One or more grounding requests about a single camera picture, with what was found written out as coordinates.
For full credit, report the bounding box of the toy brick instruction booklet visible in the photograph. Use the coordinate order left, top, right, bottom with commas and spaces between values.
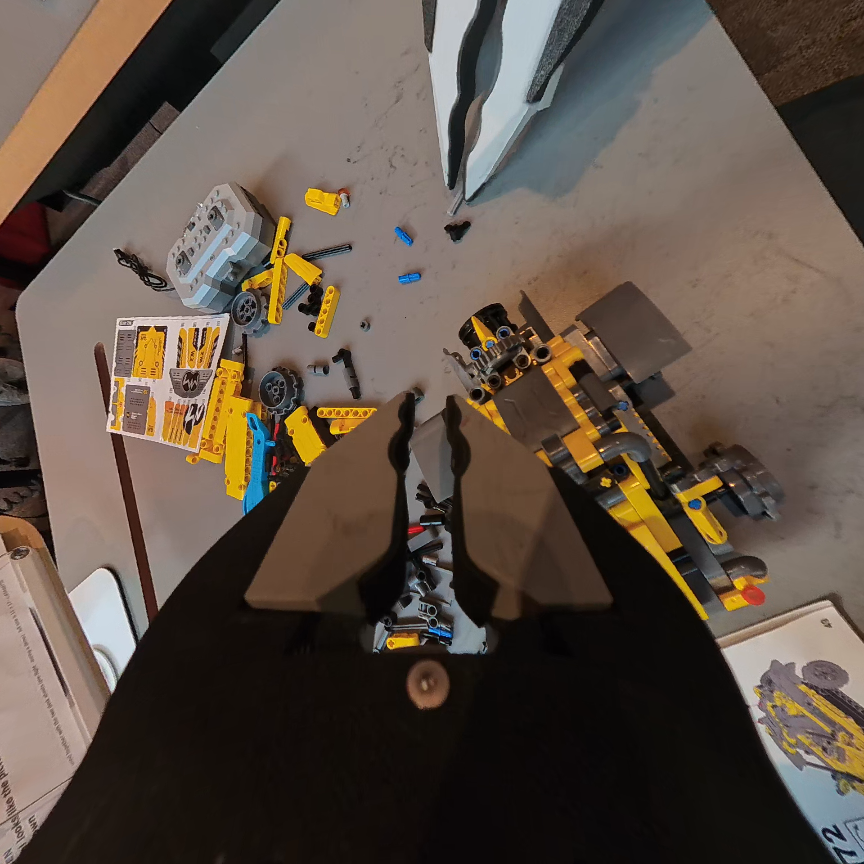
716, 601, 864, 864

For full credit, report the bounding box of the grey toy battery hub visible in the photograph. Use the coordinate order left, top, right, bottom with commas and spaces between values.
165, 183, 279, 309

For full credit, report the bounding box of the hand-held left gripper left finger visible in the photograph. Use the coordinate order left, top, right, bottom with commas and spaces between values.
246, 392, 419, 611

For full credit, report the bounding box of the grey desk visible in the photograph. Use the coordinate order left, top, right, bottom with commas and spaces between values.
14, 0, 864, 642

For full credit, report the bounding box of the yellow striped leaflet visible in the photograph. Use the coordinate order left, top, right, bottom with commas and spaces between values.
106, 314, 230, 450

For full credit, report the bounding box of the clipboard with instruction sheet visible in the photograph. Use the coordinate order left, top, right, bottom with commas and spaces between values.
0, 513, 112, 841

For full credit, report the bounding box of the pile of loose toy bricks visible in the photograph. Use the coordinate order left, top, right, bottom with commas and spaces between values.
189, 216, 494, 656

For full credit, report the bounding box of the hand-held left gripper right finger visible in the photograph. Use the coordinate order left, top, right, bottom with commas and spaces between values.
446, 396, 611, 622

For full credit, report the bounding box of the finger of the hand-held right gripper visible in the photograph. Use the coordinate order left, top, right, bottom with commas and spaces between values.
423, 0, 507, 193
459, 0, 604, 203

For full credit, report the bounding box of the long thin yellow toy beam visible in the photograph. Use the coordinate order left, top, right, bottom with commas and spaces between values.
265, 216, 293, 326

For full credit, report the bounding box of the blue curved toy panel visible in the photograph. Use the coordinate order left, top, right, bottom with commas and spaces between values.
243, 412, 272, 515

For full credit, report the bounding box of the yellow toy brick vehicle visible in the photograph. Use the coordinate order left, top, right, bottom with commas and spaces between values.
446, 281, 785, 622

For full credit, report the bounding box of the wooden background table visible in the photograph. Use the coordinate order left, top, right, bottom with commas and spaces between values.
0, 0, 172, 225

